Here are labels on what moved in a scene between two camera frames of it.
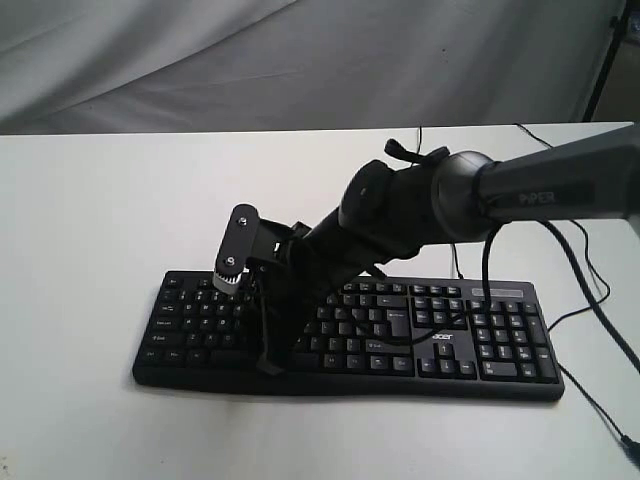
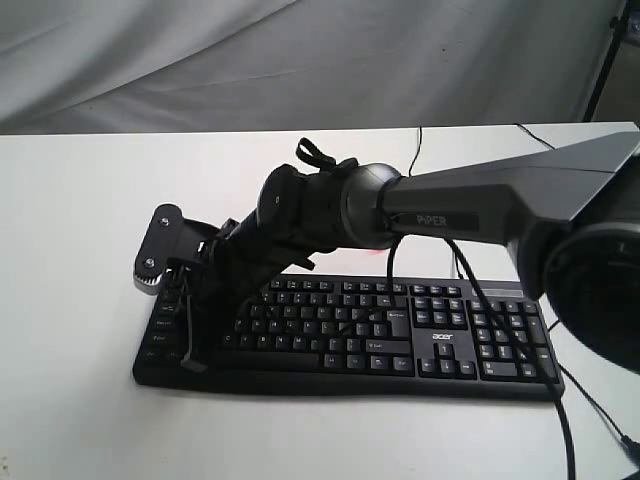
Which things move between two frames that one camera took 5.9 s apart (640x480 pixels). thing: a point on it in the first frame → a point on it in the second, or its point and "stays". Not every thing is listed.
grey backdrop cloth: [154, 66] stays
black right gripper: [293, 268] → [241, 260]
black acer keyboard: [464, 339] stays
